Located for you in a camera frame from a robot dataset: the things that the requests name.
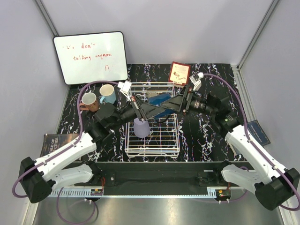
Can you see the red and cream book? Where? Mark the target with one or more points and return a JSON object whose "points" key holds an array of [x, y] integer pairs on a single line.
{"points": [[179, 74]]}

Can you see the salmon pink floral mug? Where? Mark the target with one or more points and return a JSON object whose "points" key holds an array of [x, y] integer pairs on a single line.
{"points": [[89, 102]]}

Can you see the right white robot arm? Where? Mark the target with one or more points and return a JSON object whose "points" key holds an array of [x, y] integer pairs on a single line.
{"points": [[272, 183]]}

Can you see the lavender plastic cup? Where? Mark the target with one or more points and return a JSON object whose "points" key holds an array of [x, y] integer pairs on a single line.
{"points": [[141, 128]]}

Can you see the white dry-erase board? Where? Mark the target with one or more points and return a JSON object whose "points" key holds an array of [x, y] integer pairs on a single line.
{"points": [[92, 57]]}

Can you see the white wire dish rack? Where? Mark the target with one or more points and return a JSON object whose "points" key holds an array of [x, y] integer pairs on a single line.
{"points": [[163, 140]]}

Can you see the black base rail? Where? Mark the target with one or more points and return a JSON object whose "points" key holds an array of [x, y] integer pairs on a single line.
{"points": [[203, 174]]}

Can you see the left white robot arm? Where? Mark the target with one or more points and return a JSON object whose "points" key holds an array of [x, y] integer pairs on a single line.
{"points": [[43, 175]]}

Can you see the dark blue book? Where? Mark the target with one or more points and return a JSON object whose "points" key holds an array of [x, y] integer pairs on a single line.
{"points": [[258, 133]]}

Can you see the light blue ceramic mug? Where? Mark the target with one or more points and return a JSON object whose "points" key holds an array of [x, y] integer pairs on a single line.
{"points": [[108, 94]]}

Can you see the white slotted cable duct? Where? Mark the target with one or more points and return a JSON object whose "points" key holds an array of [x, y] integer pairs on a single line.
{"points": [[135, 191]]}

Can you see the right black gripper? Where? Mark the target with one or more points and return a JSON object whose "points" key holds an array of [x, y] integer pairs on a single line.
{"points": [[184, 99]]}

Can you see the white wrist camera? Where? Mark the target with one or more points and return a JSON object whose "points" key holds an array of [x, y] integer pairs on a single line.
{"points": [[196, 80], [125, 87]]}

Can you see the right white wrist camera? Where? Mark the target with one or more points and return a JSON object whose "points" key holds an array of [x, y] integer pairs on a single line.
{"points": [[196, 80]]}

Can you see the beige ceramic mug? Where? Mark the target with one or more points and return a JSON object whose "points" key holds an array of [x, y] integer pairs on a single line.
{"points": [[152, 94]]}

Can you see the light blue paperback book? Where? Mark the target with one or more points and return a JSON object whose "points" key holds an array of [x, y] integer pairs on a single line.
{"points": [[235, 150]]}

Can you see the dark blue ceramic mug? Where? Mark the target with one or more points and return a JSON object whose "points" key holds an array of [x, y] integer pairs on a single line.
{"points": [[158, 100]]}

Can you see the dark Tale of Two Cities book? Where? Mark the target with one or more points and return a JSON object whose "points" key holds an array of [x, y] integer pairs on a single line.
{"points": [[52, 142]]}

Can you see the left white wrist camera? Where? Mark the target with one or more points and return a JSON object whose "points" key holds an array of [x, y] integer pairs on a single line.
{"points": [[125, 87]]}

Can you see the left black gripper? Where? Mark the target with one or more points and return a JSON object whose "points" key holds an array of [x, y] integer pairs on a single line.
{"points": [[146, 110]]}

